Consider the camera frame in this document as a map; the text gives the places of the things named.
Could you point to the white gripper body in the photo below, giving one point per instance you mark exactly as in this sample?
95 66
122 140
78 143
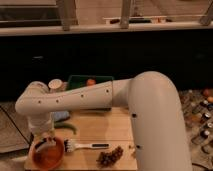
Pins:
40 123

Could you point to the wooden black felt eraser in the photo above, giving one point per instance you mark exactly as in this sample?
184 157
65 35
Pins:
45 144

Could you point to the red bowl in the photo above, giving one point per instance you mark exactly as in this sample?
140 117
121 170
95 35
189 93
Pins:
50 157

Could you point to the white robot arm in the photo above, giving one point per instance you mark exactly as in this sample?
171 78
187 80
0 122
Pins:
154 105

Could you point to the blue sponge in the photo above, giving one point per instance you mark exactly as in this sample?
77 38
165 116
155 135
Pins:
60 116

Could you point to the white dish brush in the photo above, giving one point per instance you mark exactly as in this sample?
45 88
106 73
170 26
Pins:
71 145

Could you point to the white paper cup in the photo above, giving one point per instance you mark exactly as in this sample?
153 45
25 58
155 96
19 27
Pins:
55 85

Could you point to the green plastic tray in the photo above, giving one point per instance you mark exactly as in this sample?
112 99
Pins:
78 81

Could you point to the orange fruit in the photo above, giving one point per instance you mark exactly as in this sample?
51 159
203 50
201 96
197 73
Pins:
90 82

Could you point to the bunch of red grapes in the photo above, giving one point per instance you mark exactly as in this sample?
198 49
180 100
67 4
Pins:
108 159

